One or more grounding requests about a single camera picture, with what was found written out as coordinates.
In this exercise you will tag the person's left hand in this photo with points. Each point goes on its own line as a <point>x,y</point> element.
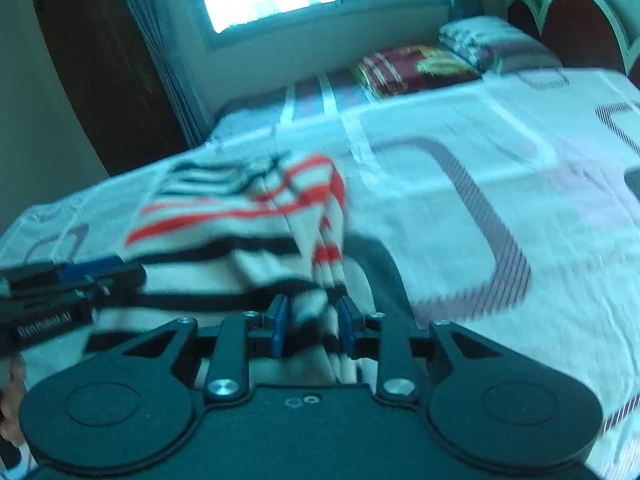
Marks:
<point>12,415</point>

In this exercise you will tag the white patterned pillow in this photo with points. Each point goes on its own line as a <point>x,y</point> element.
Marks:
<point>495,42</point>

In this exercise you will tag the black red white striped sock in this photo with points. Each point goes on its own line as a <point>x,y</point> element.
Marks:
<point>225,220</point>

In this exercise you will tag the white printed bed sheet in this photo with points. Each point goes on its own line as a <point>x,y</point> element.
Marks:
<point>450,125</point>

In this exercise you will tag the dark wooden wardrobe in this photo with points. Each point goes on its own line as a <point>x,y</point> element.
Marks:
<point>100,60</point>

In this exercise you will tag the grey pleated curtain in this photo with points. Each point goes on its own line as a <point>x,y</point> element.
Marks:
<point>160,50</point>

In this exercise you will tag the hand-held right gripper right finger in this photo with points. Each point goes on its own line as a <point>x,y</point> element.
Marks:
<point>346,326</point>

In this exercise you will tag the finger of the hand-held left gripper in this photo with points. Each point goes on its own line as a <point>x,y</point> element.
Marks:
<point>90,267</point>
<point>110,280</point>

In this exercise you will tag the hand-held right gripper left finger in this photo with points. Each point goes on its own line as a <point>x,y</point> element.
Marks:
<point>280,325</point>

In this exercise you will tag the red and white headboard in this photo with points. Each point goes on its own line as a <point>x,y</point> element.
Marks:
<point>580,25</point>

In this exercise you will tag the red patterned pillow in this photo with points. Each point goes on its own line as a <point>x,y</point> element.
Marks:
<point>415,67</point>

